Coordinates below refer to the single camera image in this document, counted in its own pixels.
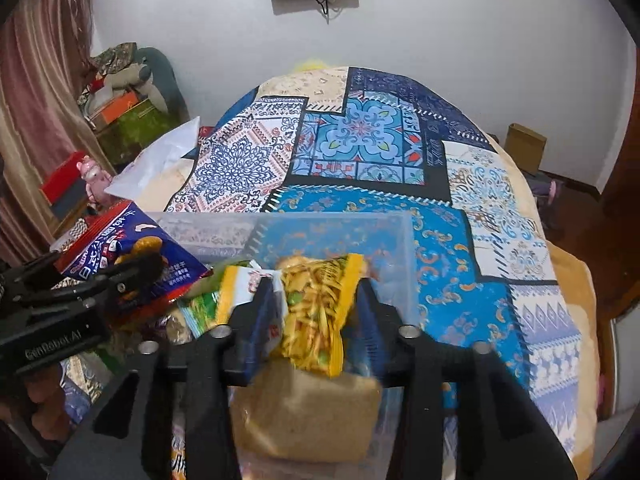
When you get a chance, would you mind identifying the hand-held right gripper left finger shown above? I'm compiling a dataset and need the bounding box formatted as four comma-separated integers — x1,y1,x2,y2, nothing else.
50,277,286,480

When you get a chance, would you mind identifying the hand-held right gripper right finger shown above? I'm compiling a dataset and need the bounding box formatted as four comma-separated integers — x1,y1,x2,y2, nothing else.
350,277,578,480

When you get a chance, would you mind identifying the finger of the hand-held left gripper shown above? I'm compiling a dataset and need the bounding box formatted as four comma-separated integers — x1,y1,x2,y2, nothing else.
0,251,66,293
25,251,165,317

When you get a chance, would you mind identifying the white yellow snack packet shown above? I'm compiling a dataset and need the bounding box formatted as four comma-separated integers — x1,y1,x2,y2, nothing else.
215,265,281,331

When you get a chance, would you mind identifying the blue red biscuit packet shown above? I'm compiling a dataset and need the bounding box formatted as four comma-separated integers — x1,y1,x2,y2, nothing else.
54,201,213,311

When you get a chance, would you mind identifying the yellow green noodle snack packet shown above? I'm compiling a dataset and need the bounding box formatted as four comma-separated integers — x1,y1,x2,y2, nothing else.
270,254,365,378

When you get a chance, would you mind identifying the clear plastic storage container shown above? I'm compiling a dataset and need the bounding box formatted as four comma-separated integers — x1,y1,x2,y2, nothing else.
145,210,418,480

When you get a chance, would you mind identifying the large sponge cake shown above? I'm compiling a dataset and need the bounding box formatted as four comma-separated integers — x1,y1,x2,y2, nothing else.
232,360,383,461

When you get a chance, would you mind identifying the dark blue box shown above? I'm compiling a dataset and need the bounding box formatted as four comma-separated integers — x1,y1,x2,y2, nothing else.
50,180,93,221

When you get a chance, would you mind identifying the red box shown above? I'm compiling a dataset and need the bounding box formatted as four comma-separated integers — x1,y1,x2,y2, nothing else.
40,151,88,206

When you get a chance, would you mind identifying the pink figurine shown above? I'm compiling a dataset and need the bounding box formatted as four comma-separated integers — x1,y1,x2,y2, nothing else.
80,156,113,211

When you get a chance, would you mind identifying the white pillow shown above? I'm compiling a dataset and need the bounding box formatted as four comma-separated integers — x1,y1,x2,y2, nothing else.
105,116,201,211

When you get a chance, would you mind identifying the green box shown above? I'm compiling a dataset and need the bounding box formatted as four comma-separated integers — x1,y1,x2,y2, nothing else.
95,100,171,166

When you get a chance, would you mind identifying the pink gold curtain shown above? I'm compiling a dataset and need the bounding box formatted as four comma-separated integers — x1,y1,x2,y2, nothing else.
0,0,108,266

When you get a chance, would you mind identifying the orange box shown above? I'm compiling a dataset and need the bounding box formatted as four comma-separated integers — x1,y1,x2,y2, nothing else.
87,91,141,128

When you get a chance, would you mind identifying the patchwork blanket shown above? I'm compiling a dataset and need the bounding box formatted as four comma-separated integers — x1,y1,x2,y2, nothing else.
50,66,596,480

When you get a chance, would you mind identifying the grey plush toy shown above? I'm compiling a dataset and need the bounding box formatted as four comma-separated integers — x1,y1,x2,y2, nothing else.
107,47,188,116

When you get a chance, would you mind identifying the purple slipper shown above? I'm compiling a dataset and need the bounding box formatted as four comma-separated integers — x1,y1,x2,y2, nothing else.
530,177,558,206

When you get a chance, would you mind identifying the patterned folded cloth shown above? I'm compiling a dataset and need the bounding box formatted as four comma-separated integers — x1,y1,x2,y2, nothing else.
90,42,138,68

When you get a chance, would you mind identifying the cardboard box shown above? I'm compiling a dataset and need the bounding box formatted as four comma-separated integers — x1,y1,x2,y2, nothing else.
504,123,547,171

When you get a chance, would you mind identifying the yellow fuzzy item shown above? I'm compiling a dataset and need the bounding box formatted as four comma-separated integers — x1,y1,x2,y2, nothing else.
292,57,333,72

